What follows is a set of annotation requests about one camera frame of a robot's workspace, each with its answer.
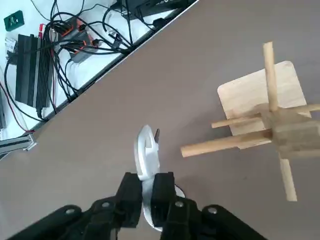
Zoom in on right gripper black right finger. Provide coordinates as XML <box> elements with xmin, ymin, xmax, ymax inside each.
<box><xmin>150</xmin><ymin>171</ymin><xmax>268</xmax><ymax>240</ymax></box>

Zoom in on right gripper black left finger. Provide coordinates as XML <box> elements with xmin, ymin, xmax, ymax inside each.
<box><xmin>4</xmin><ymin>171</ymin><xmax>144</xmax><ymax>240</ymax></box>

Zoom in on white black edged scissors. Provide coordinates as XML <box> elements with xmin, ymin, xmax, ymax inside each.
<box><xmin>133</xmin><ymin>124</ymin><xmax>187</xmax><ymax>232</ymax></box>

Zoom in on black finned power supply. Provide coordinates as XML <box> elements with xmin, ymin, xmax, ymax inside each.
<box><xmin>14</xmin><ymin>33</ymin><xmax>55</xmax><ymax>109</ymax></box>

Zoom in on black electronics box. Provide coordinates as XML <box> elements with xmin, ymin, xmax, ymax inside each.
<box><xmin>117</xmin><ymin>0</ymin><xmax>199</xmax><ymax>21</ymax></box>

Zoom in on green box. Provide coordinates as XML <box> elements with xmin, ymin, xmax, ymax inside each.
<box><xmin>3</xmin><ymin>10</ymin><xmax>25</xmax><ymax>32</ymax></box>

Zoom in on red cable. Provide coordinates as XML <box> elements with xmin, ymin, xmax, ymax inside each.
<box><xmin>0</xmin><ymin>81</ymin><xmax>36</xmax><ymax>134</ymax></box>

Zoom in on grey orange cable hub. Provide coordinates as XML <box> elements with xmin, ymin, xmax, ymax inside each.
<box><xmin>52</xmin><ymin>16</ymin><xmax>100</xmax><ymax>64</ymax></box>

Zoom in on black cable loop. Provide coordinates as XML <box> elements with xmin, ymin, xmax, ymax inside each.
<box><xmin>101</xmin><ymin>4</ymin><xmax>135</xmax><ymax>52</ymax></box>

